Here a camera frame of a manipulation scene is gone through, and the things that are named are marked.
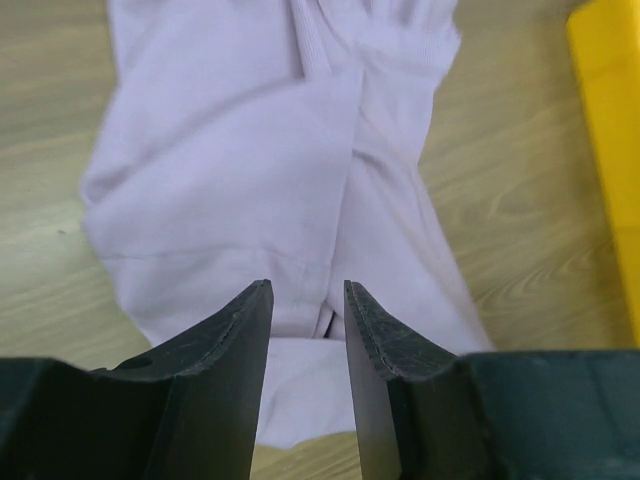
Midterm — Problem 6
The yellow plastic tray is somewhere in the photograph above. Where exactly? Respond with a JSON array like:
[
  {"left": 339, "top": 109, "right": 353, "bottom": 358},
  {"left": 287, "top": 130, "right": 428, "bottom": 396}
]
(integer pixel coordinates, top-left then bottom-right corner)
[{"left": 566, "top": 0, "right": 639, "bottom": 343}]

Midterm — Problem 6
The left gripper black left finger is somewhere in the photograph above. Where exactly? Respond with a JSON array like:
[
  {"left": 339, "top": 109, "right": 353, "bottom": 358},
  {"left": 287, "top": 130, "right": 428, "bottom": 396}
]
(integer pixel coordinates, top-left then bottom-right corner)
[{"left": 89, "top": 280, "right": 273, "bottom": 479}]

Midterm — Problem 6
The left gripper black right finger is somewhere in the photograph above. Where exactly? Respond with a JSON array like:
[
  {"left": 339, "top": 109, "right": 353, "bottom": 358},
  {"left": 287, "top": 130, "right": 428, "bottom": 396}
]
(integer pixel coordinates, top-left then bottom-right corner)
[{"left": 344, "top": 281, "right": 455, "bottom": 479}]

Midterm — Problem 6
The pink ribbed tank top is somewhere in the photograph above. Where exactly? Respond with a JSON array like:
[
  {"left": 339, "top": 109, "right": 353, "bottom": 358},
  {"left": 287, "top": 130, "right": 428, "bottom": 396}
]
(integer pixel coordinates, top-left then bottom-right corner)
[{"left": 81, "top": 1, "right": 491, "bottom": 448}]

